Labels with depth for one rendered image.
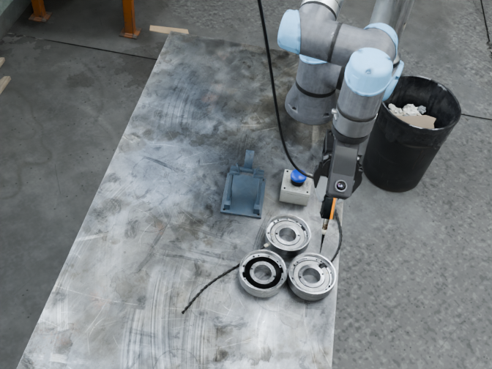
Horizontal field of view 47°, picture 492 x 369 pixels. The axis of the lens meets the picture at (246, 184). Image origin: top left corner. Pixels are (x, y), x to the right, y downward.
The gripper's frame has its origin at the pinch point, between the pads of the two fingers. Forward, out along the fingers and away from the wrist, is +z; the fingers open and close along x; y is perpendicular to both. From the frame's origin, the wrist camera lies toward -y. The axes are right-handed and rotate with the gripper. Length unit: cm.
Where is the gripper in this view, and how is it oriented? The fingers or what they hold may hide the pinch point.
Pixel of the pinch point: (329, 200)
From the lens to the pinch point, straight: 120.6
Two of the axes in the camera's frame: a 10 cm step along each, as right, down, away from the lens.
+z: -0.9, 6.5, 7.6
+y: 1.1, -7.5, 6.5
